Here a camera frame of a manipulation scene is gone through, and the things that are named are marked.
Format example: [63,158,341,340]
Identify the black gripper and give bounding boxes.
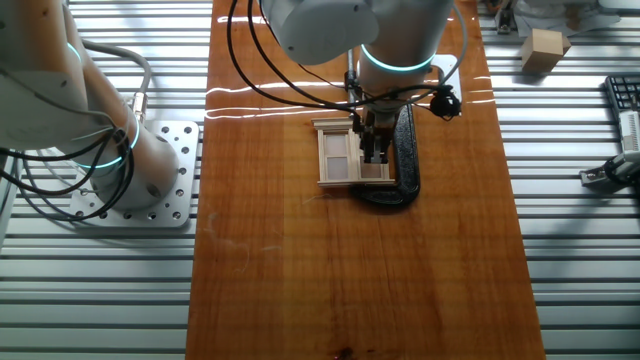
[353,108,396,165]

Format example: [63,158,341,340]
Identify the black metal C-clamp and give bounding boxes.
[349,103,422,206]

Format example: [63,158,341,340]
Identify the cardboard box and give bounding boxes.
[520,28,573,75]

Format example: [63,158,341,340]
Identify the crumpled grey plastic sheet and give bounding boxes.
[514,0,621,39]

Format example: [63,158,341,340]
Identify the black keyboard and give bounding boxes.
[604,74,640,114]

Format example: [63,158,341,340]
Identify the white ribbed device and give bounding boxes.
[618,110,640,154]

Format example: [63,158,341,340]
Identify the black camera cable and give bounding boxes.
[226,0,451,114]

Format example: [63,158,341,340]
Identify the black cable plug bundle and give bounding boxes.
[428,85,463,121]

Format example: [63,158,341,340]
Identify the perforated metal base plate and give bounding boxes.
[69,119,201,229]

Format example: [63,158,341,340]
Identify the small silver camera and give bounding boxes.
[579,151,640,192]

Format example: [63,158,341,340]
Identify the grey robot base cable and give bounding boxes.
[82,39,154,124]

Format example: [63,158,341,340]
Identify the black arm base cables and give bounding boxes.
[0,127,136,224]

